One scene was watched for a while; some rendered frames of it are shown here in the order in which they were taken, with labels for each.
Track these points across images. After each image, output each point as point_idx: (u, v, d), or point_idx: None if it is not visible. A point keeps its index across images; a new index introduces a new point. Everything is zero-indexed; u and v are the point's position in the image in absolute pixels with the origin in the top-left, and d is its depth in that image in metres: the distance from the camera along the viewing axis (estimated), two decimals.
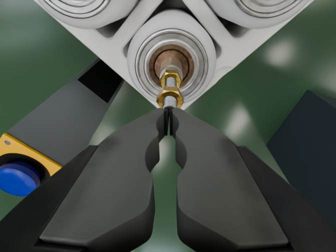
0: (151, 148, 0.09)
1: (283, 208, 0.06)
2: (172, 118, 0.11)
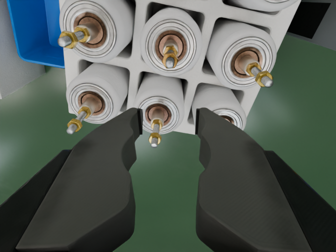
0: (127, 147, 0.09)
1: (310, 218, 0.05)
2: (199, 117, 0.11)
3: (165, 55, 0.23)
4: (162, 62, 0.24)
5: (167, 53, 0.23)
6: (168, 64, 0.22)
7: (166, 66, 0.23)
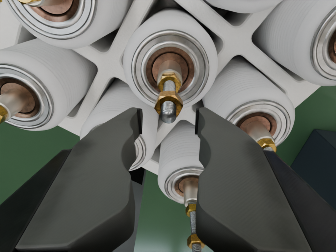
0: (127, 147, 0.09)
1: (310, 218, 0.05)
2: (199, 117, 0.11)
3: (159, 98, 0.13)
4: (155, 108, 0.14)
5: (163, 95, 0.13)
6: (166, 117, 0.12)
7: (162, 120, 0.12)
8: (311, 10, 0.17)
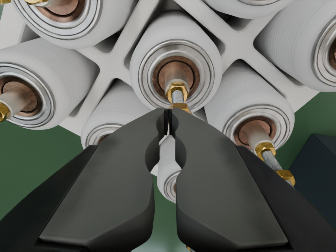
0: (151, 148, 0.09)
1: (283, 208, 0.06)
2: (172, 118, 0.11)
3: (185, 109, 0.13)
4: (172, 108, 0.14)
5: (189, 110, 0.14)
6: None
7: None
8: (313, 18, 0.18)
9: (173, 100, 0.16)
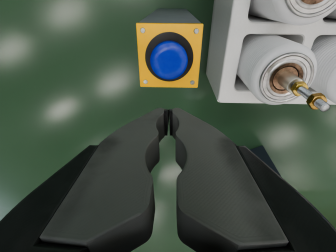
0: (151, 148, 0.09)
1: (283, 208, 0.06)
2: (172, 118, 0.11)
3: None
4: None
5: None
6: None
7: None
8: None
9: None
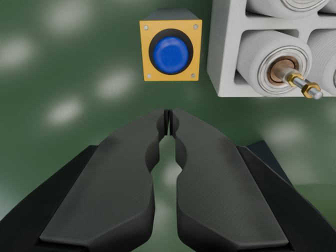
0: (151, 148, 0.09)
1: (283, 208, 0.06)
2: (172, 118, 0.11)
3: None
4: None
5: None
6: None
7: None
8: None
9: None
